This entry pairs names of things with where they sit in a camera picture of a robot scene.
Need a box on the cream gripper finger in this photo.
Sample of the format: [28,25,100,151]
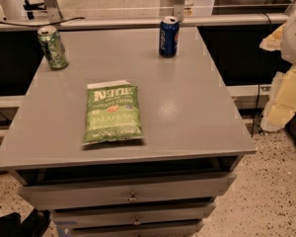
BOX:
[259,25,284,51]
[260,65,296,132]

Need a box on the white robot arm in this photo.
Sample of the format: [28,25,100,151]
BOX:
[259,9,296,132]

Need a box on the black hanging cable right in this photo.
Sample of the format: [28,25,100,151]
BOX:
[251,13,273,138]

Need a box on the top grey drawer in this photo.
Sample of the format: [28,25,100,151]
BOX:
[19,172,236,210]

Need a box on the bottom grey drawer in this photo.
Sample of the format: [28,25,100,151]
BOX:
[70,220,203,237]

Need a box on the grey metal rail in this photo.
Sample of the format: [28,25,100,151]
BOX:
[0,13,288,32]

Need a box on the green soda can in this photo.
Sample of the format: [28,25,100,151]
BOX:
[37,26,68,69]

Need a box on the green jalapeno chip bag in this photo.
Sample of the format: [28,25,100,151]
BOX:
[83,80,143,145]

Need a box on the blue pepsi can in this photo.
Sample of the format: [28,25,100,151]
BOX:
[159,16,180,57]

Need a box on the middle grey drawer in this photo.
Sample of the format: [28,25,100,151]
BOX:
[52,200,215,229]

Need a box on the black cable on rail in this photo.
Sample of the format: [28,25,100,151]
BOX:
[0,16,87,28]

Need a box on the black object bottom left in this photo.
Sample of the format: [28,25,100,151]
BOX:
[0,209,50,237]

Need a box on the grey drawer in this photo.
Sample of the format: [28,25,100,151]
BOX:
[19,172,236,210]
[70,220,203,237]
[52,200,215,229]

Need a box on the grey drawer cabinet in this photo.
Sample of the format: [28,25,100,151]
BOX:
[0,28,255,237]

